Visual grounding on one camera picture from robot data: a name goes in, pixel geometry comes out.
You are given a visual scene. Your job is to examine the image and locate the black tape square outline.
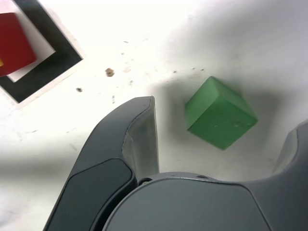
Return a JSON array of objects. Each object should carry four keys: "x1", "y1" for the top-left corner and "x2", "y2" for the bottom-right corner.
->
[{"x1": 0, "y1": 0, "x2": 84, "y2": 104}]

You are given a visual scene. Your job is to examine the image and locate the green cube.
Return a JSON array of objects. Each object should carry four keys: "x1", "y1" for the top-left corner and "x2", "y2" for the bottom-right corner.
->
[{"x1": 184, "y1": 76, "x2": 258, "y2": 151}]

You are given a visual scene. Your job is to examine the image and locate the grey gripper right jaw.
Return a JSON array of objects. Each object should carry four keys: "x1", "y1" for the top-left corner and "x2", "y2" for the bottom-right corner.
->
[{"x1": 103, "y1": 121, "x2": 308, "y2": 231}]

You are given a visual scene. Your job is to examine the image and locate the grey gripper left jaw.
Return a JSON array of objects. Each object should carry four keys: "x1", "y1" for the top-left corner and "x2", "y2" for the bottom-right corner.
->
[{"x1": 44, "y1": 95, "x2": 161, "y2": 231}]

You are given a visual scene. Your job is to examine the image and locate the red cube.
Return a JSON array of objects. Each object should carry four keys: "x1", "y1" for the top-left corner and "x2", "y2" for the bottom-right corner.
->
[{"x1": 0, "y1": 12, "x2": 37, "y2": 77}]

